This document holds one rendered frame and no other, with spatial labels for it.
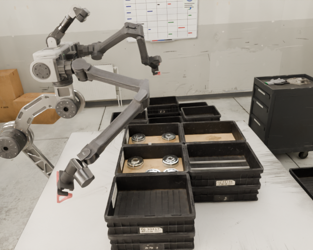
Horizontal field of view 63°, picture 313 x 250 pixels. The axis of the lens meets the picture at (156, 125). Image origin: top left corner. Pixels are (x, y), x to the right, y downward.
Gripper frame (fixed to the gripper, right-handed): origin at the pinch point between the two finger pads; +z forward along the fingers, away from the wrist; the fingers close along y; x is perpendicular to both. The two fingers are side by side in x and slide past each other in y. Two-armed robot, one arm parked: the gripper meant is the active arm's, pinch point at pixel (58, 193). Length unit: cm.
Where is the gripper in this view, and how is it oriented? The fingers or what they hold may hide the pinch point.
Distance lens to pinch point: 127.6
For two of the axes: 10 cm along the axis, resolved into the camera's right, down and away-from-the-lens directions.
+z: -5.3, 7.6, 3.8
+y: -3.1, -5.8, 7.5
